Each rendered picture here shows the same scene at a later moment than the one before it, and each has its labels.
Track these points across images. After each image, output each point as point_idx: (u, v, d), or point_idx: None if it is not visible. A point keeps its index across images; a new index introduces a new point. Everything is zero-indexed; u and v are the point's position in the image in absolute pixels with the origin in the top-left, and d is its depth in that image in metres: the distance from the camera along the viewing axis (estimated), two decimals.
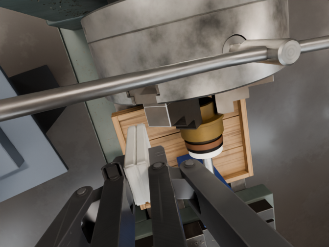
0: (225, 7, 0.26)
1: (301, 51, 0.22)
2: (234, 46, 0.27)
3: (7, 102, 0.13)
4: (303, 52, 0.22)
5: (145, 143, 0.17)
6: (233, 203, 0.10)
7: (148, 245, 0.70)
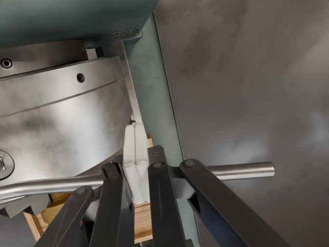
0: None
1: None
2: None
3: (234, 180, 0.19)
4: None
5: (144, 143, 0.17)
6: (233, 203, 0.10)
7: None
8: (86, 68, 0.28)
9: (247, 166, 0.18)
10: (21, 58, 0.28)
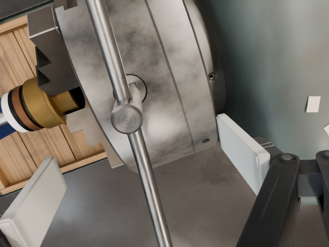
0: (172, 68, 0.24)
1: (122, 79, 0.17)
2: None
3: None
4: (123, 72, 0.17)
5: (247, 134, 0.15)
6: None
7: None
8: (211, 141, 0.32)
9: None
10: (215, 86, 0.31)
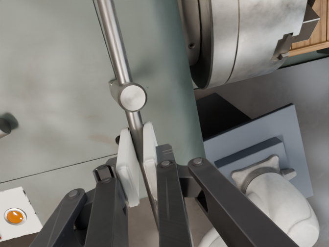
0: None
1: (125, 62, 0.19)
2: None
3: None
4: (126, 57, 0.19)
5: (152, 141, 0.17)
6: (240, 203, 0.10)
7: None
8: None
9: None
10: None
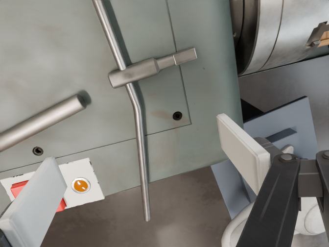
0: None
1: (114, 58, 0.30)
2: (168, 64, 0.32)
3: (143, 203, 0.40)
4: (114, 55, 0.30)
5: (247, 134, 0.15)
6: None
7: None
8: None
9: (145, 211, 0.39)
10: None
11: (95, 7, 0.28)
